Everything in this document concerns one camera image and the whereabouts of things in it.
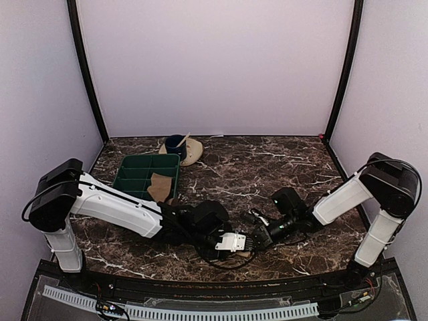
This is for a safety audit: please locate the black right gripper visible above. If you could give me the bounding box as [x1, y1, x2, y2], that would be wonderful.
[248, 212, 298, 251]

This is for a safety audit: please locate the striped cream red sock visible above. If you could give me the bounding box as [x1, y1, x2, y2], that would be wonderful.
[235, 251, 252, 258]

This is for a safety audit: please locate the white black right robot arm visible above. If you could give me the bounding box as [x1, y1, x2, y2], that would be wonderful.
[251, 152, 423, 290]

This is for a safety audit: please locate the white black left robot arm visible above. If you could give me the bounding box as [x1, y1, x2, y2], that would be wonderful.
[21, 158, 237, 292]

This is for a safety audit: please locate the tan brown sock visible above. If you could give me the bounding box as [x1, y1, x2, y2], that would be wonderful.
[147, 173, 178, 206]

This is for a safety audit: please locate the cream ceramic saucer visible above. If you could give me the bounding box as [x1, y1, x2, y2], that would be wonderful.
[158, 137, 204, 167]

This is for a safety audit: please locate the green plastic divided tray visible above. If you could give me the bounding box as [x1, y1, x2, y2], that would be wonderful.
[112, 154, 180, 201]

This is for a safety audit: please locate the blue enamel mug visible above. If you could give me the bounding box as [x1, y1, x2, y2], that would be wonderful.
[165, 134, 187, 160]

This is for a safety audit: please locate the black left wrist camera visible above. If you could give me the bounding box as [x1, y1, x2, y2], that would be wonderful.
[215, 233, 247, 252]

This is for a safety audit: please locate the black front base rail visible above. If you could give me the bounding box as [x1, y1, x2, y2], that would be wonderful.
[33, 260, 402, 304]

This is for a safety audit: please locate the white slotted cable duct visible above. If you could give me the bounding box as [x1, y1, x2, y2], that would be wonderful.
[42, 286, 320, 320]

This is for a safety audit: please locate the black right corner post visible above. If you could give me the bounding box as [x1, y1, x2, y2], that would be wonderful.
[323, 0, 364, 145]

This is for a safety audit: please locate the black corner post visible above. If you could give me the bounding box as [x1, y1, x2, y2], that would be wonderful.
[323, 0, 364, 145]
[66, 0, 110, 144]

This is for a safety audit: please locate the black left corner post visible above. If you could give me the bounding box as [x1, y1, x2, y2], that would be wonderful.
[66, 0, 110, 144]

